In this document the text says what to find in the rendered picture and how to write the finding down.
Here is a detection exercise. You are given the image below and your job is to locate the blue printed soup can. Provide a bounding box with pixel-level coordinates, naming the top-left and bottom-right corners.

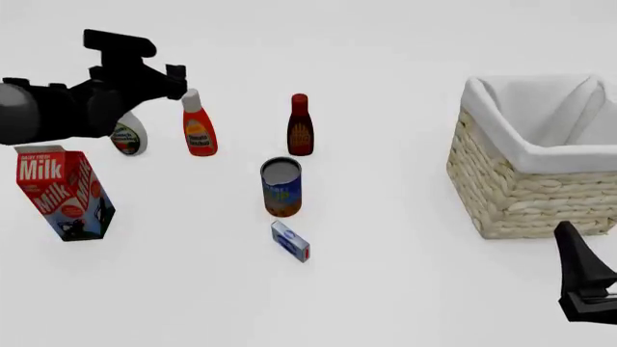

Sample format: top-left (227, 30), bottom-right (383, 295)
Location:
top-left (259, 156), bottom-right (304, 219)

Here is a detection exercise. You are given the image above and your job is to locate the small blue grey box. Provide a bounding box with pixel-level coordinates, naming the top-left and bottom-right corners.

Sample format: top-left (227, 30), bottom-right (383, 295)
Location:
top-left (270, 220), bottom-right (311, 264)

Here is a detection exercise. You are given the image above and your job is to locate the red and white milk carton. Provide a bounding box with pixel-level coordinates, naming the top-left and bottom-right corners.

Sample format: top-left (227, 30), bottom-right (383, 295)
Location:
top-left (13, 145), bottom-right (117, 243)

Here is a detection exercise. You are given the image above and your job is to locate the wicker basket with white liner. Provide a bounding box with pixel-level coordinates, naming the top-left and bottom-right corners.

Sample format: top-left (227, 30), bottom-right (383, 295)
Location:
top-left (445, 73), bottom-right (617, 240)

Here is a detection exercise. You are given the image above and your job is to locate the orange ketchup bottle white cap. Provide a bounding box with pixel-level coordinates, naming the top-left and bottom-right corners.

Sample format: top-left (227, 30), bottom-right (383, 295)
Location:
top-left (180, 88), bottom-right (219, 158)

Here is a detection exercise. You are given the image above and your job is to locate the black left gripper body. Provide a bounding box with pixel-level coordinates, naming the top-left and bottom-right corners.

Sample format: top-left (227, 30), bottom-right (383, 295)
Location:
top-left (88, 49), bottom-right (189, 105)

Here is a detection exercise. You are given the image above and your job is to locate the white dressing bottle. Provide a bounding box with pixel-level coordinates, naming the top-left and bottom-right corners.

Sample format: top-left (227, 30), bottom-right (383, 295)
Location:
top-left (110, 110), bottom-right (149, 157)

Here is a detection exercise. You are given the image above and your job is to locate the dark red sauce bottle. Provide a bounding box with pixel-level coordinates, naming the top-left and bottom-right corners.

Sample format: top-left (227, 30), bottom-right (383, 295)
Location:
top-left (286, 93), bottom-right (316, 157)

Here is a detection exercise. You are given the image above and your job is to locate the black plate on stalk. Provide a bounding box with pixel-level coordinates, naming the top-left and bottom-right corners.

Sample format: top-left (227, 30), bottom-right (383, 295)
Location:
top-left (83, 28), bottom-right (158, 67)

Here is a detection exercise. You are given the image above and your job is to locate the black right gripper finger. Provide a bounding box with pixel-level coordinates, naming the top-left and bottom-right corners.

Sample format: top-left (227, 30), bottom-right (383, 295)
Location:
top-left (553, 220), bottom-right (617, 295)

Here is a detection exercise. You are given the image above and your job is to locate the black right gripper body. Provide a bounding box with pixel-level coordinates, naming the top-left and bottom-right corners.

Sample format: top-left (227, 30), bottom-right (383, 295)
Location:
top-left (557, 280), bottom-right (617, 324)

